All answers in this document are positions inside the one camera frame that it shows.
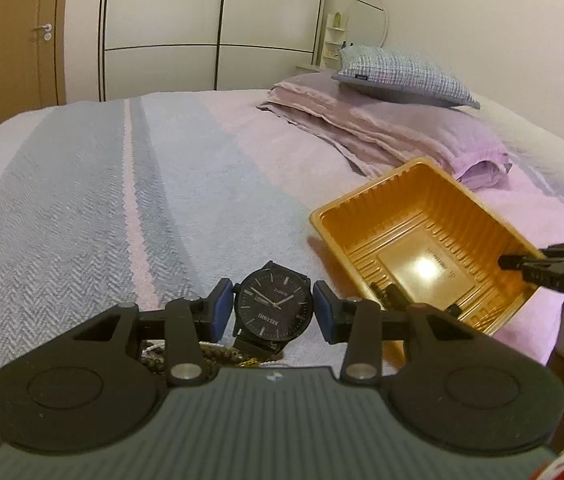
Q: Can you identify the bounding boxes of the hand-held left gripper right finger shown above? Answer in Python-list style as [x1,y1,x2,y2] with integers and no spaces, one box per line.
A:
[313,281,483,386]

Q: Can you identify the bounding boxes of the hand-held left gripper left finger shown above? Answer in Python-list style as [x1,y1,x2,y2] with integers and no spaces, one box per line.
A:
[69,277,237,386]

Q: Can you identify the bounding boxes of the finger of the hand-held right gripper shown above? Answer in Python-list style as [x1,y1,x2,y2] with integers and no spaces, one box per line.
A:
[498,239,564,277]
[524,266,564,292]

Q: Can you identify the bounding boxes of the black wrist watch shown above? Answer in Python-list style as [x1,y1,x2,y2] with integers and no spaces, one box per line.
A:
[232,261,313,356]

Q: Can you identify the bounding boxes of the brown bead bracelet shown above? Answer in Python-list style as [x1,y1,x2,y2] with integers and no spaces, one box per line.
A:
[199,342,283,367]

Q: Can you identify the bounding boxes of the black hair clip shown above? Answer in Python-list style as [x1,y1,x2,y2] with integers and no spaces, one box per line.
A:
[369,282,415,313]

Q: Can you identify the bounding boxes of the orange plastic tray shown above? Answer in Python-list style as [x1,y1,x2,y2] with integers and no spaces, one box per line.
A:
[309,156,555,337]

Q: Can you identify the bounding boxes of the lilac folded duvet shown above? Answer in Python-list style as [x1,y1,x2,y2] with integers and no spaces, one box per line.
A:
[342,100,513,191]

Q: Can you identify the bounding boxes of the mauve folded blanket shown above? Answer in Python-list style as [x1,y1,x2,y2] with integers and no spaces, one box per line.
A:
[257,71,413,177]

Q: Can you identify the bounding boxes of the grey checked pillow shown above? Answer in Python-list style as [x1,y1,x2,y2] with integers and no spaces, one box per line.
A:
[331,44,481,110]

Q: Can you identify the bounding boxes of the small white shelf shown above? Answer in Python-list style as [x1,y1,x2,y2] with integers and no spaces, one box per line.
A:
[322,11,350,68]

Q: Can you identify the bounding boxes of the round mirror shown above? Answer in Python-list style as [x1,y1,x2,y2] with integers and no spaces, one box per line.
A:
[347,0,389,50]

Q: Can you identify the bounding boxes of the white wardrobe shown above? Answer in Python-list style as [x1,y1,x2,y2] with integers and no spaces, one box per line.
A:
[96,0,330,102]

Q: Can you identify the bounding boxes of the wooden door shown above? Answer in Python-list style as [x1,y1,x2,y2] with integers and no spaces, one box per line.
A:
[0,0,70,158]

